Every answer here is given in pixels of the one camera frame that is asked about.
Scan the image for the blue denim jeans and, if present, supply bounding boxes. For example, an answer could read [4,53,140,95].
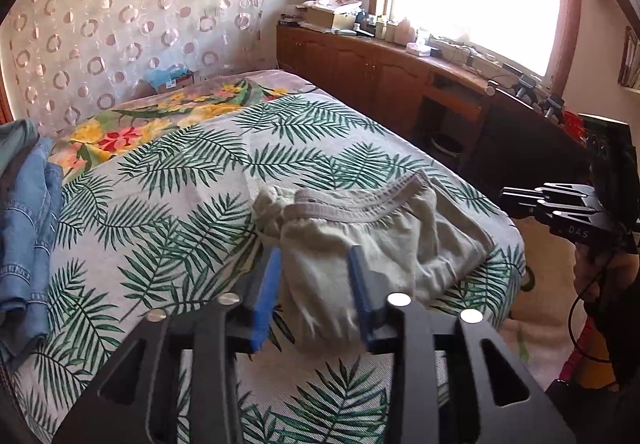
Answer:
[0,139,67,372]

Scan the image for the orange red object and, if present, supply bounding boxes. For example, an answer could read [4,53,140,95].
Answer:
[559,311,617,386]

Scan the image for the person's right hand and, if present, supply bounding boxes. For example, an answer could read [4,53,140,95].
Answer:
[573,244,640,306]

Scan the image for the grey metal device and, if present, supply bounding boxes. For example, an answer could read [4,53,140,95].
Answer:
[517,76,540,101]
[542,94,567,123]

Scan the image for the cardboard box with blue cloth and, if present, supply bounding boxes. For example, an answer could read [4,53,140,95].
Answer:
[146,64,196,95]

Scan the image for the floral blanket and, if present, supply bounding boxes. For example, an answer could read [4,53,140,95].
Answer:
[50,69,588,382]

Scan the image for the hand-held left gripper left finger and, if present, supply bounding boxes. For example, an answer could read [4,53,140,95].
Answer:
[52,246,285,444]

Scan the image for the pink patterned bag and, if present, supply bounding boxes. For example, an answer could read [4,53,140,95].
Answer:
[307,0,364,13]

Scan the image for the group of white bottles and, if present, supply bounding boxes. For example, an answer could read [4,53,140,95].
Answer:
[374,16,417,46]

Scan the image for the white power strip with cables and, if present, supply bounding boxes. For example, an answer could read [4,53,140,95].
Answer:
[434,37,502,69]

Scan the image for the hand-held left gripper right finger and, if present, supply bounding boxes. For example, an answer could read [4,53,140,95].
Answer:
[347,249,576,444]

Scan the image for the person's dark clothing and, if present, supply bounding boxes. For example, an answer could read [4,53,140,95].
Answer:
[544,359,640,444]

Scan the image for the dark waste bin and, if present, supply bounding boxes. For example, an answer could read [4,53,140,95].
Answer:
[429,134,467,159]

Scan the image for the wall shelf with books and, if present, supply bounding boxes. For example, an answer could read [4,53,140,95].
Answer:
[617,26,640,91]

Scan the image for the black cable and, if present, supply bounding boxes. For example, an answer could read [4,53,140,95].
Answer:
[567,249,617,366]

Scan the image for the long wooden cabinet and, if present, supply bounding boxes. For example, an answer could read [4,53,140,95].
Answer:
[276,21,596,206]

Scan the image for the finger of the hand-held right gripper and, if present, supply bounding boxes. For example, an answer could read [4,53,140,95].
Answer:
[538,204,637,251]
[500,183,601,220]

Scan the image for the beige cardboard box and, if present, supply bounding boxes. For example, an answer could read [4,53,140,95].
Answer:
[305,6,362,31]

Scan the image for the bed with palm-leaf sheet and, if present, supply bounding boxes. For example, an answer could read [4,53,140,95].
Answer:
[10,91,529,444]

